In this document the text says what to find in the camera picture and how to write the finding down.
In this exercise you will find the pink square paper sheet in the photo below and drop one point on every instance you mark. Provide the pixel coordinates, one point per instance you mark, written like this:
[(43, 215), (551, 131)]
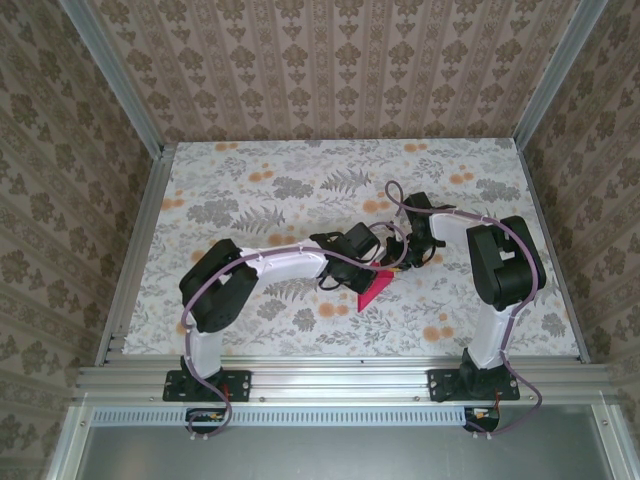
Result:
[(375, 292)]

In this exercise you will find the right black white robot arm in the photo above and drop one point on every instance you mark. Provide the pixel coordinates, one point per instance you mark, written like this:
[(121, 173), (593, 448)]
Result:
[(510, 270)]

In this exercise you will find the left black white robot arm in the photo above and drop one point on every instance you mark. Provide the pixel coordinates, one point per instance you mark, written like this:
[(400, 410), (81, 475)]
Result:
[(220, 305)]

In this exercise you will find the grey metal sheet panel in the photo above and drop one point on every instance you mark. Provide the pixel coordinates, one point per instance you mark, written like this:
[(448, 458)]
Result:
[(350, 455)]

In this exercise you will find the floral table cover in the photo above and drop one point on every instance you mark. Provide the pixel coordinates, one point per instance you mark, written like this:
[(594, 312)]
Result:
[(350, 165)]

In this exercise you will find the black connector board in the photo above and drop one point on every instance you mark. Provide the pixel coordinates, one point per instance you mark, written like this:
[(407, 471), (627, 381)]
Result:
[(482, 425), (200, 426)]

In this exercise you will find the aluminium frame cross rail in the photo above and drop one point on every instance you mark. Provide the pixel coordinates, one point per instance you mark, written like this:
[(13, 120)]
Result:
[(340, 382)]

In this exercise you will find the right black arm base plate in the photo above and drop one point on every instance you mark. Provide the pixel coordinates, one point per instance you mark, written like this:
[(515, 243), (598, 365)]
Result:
[(440, 385)]

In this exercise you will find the right aluminium side rail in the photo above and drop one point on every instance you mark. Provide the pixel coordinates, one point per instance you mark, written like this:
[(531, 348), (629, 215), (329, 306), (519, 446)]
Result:
[(551, 245)]

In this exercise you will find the aluminium side rail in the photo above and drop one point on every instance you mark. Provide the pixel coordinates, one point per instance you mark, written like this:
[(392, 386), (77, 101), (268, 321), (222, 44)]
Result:
[(140, 240), (551, 245)]

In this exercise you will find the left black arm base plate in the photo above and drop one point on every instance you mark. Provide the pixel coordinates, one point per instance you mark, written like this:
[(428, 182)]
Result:
[(240, 385)]

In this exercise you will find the right aluminium frame post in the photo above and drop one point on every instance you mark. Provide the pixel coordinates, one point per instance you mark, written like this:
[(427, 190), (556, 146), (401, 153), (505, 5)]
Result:
[(555, 75)]

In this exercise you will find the aluminium frame post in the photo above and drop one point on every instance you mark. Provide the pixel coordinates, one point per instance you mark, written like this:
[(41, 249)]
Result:
[(115, 80), (555, 75)]

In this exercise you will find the left aluminium side rail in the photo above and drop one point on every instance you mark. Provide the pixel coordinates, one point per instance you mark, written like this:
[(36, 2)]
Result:
[(140, 240)]

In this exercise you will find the left aluminium frame post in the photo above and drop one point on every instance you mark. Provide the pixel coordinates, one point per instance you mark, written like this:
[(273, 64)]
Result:
[(115, 80)]

